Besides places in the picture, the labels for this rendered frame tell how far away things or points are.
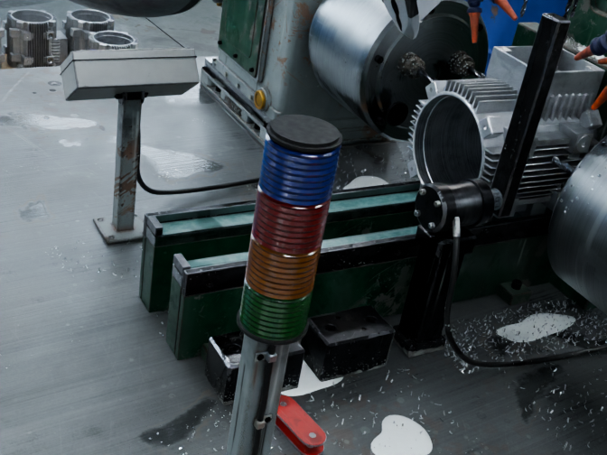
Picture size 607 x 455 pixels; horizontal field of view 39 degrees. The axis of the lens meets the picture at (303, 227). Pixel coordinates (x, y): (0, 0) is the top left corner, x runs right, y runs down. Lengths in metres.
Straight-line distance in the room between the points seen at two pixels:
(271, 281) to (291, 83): 0.89
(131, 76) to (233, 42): 0.55
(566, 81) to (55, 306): 0.74
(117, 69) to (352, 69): 0.39
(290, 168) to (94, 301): 0.56
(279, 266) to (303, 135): 0.11
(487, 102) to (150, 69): 0.45
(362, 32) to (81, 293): 0.58
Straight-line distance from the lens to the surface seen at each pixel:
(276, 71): 1.57
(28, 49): 3.61
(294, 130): 0.67
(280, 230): 0.68
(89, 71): 1.16
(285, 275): 0.71
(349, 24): 1.41
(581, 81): 1.25
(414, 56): 1.37
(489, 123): 1.14
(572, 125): 1.24
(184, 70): 1.20
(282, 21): 1.55
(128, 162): 1.25
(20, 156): 1.52
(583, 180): 1.04
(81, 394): 1.03
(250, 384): 0.79
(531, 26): 1.41
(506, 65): 1.24
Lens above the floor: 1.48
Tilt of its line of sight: 30 degrees down
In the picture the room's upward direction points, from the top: 10 degrees clockwise
